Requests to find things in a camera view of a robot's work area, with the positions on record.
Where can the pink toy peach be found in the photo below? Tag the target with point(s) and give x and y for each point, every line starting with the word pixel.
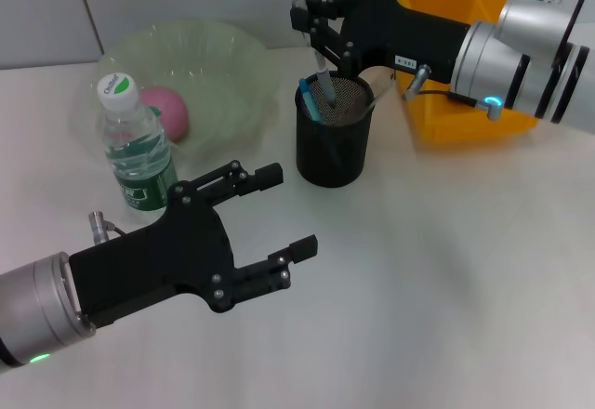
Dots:
pixel 169 109

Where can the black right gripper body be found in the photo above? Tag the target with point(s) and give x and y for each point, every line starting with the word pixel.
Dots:
pixel 409 37

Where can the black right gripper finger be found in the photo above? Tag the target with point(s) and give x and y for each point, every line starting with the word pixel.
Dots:
pixel 302 18
pixel 316 0

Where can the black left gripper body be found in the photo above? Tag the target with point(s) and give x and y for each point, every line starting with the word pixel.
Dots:
pixel 162 260

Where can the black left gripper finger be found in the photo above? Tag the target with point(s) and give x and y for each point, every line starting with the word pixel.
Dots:
pixel 267 176
pixel 304 248

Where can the yellow plastic storage bin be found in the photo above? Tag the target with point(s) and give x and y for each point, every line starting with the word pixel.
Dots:
pixel 441 116

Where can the translucent green plastic fruit bowl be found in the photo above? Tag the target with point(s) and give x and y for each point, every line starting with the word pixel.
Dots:
pixel 223 69

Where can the black mesh pen holder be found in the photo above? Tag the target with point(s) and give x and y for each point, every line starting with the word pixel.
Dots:
pixel 344 158

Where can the silver ballpoint pen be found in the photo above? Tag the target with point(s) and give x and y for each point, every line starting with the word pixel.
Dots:
pixel 325 83

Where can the blue sheathed scissors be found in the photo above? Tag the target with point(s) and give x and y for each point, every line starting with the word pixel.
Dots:
pixel 310 102

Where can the clear green-labelled water bottle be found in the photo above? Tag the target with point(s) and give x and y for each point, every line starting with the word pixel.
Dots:
pixel 135 149

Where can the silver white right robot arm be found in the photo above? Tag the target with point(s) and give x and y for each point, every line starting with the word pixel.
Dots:
pixel 511 69

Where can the transparent plastic ruler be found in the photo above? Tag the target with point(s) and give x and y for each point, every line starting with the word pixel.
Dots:
pixel 381 86

